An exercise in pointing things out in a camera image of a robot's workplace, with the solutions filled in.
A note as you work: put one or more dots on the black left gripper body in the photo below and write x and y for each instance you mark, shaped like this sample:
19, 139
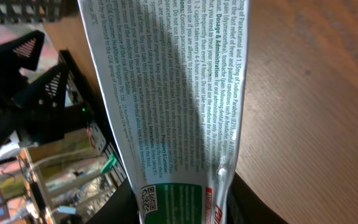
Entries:
40, 120

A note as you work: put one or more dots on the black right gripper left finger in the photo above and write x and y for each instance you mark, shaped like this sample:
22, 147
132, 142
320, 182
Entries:
121, 208

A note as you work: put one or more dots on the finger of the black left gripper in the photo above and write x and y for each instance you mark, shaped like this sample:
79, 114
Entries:
23, 52
47, 93

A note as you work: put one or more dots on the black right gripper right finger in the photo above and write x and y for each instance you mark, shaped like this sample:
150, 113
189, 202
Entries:
245, 207

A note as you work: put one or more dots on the white green box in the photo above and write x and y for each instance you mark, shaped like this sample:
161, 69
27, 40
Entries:
172, 75

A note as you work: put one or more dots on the grey plastic basket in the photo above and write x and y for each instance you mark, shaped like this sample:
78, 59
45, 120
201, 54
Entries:
36, 11

